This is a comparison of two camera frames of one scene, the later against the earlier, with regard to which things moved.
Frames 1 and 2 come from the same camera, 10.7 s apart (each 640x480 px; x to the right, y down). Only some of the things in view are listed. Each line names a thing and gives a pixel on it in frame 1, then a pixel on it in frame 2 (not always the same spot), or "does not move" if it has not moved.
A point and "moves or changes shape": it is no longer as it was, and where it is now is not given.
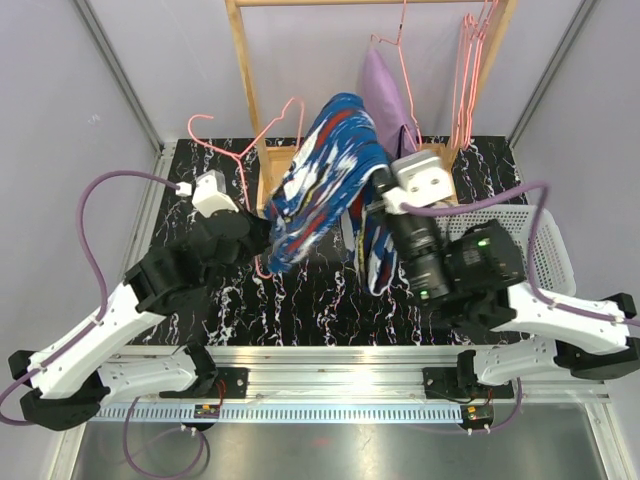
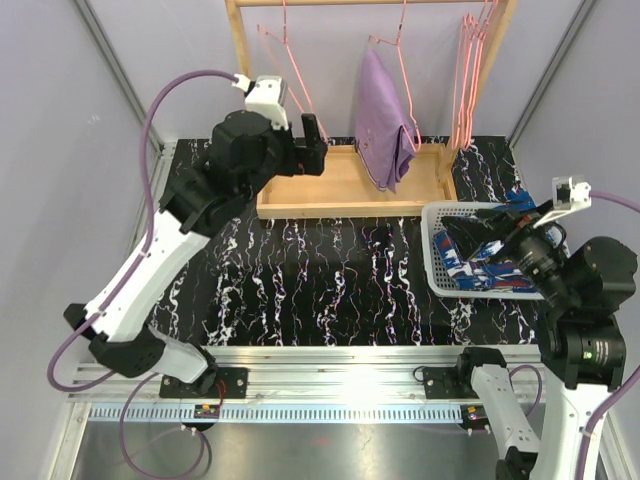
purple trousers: (388, 107) does not move
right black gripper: (385, 181) → (471, 232)
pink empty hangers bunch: (473, 35) does not move
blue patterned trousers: (326, 192) moves or changes shape
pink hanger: (236, 157) moves or changes shape
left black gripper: (260, 236) → (306, 158)
